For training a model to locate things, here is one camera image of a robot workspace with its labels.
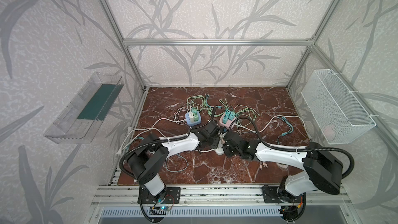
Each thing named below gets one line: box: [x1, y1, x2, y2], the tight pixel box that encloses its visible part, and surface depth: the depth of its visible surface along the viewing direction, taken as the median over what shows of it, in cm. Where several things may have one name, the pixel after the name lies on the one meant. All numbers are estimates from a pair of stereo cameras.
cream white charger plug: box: [188, 111, 195, 123], surface depth 96 cm
